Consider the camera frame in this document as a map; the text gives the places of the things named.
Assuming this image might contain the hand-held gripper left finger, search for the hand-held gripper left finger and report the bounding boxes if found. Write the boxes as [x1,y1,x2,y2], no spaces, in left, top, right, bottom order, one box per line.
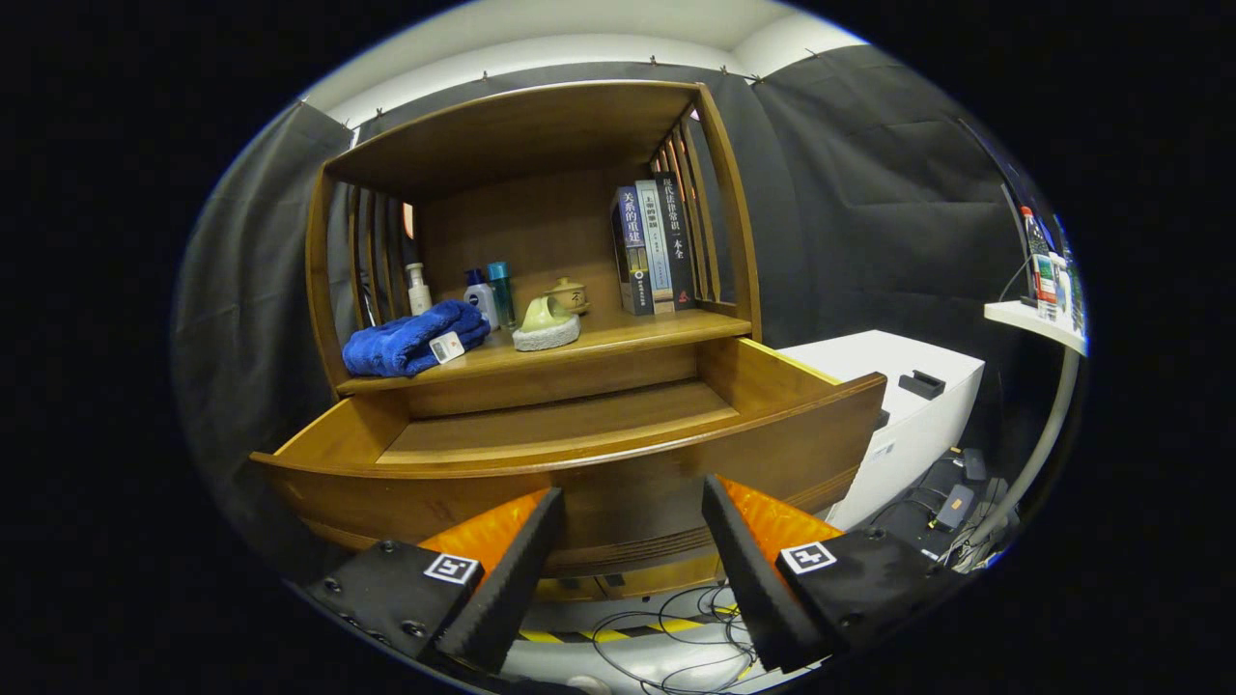
[307,486,566,677]

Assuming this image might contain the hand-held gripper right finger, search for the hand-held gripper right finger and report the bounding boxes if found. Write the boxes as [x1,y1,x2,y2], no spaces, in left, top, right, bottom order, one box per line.
[702,474,967,675]

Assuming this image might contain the wooden drawer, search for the wooden drawer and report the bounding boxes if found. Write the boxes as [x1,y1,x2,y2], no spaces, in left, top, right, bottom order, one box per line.
[251,336,887,580]

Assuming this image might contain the green plush slipper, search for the green plush slipper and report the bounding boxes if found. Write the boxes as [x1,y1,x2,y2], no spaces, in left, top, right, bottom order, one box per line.
[511,295,582,352]

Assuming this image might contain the white cabinet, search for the white cabinet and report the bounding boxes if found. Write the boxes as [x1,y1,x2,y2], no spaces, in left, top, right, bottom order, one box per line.
[777,330,987,532]

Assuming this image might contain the wooden countertop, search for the wooden countertop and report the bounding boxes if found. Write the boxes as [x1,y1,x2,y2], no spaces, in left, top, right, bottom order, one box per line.
[336,307,753,397]

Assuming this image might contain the wooden cabinet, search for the wooden cabinet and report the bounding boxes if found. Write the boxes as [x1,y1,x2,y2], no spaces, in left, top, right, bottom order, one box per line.
[305,80,764,604]

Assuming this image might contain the black power adapter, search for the black power adapter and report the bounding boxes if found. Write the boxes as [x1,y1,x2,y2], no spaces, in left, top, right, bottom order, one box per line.
[935,483,976,530]

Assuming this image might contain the blue towel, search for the blue towel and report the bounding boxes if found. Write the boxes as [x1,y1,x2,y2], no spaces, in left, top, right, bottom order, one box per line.
[342,299,492,378]

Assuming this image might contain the white bottle blue cap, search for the white bottle blue cap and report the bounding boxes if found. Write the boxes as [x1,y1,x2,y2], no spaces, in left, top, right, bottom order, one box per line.
[463,268,500,331]

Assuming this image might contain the beige lidded teacup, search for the beige lidded teacup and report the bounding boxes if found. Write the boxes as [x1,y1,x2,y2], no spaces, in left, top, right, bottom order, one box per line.
[544,277,591,317]

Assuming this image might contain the teal bottle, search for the teal bottle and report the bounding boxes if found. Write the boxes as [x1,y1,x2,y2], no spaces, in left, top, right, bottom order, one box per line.
[486,262,518,329]

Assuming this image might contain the grey curved pole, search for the grey curved pole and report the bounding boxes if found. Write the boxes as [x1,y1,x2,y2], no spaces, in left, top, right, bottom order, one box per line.
[966,347,1081,551]

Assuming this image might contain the light blue book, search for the light blue book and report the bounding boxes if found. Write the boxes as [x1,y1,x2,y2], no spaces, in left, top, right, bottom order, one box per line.
[634,180,675,314]

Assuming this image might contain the white shelf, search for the white shelf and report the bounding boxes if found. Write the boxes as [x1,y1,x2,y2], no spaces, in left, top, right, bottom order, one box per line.
[984,300,1087,356]

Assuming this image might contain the dark monitor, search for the dark monitor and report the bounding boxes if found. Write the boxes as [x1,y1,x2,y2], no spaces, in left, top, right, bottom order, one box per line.
[956,116,1039,305]

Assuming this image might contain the floor cables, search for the floor cables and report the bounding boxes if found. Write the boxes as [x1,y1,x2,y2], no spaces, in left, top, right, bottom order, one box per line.
[589,579,764,691]

